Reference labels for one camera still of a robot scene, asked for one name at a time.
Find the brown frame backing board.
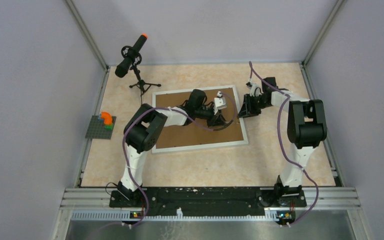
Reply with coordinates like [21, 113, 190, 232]
[154, 88, 245, 150]

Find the black microphone tripod stand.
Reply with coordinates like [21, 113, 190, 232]
[129, 66, 162, 104]

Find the grey lego baseplate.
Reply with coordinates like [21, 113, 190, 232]
[85, 115, 117, 140]

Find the black microphone orange tip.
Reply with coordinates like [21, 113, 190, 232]
[115, 33, 148, 78]

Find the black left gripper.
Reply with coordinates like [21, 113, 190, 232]
[195, 106, 226, 128]

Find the green toy block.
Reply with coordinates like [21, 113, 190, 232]
[104, 123, 114, 130]

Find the aluminium front rail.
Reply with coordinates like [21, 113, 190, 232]
[52, 187, 371, 240]

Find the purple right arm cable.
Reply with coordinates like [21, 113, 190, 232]
[248, 61, 320, 228]

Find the orange curved toy block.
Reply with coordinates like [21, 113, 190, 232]
[100, 111, 113, 125]

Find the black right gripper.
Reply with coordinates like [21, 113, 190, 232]
[237, 94, 270, 119]

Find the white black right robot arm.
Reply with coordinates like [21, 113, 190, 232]
[238, 77, 328, 206]

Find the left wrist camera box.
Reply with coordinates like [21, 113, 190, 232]
[213, 91, 227, 114]

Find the white picture frame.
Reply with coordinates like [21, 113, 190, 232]
[151, 84, 250, 154]

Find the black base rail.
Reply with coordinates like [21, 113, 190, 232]
[109, 186, 307, 217]

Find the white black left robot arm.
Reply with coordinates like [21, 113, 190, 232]
[116, 89, 234, 207]

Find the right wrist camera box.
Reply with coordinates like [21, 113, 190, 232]
[246, 78, 263, 97]

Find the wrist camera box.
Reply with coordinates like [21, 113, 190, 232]
[213, 91, 227, 114]
[246, 78, 263, 97]

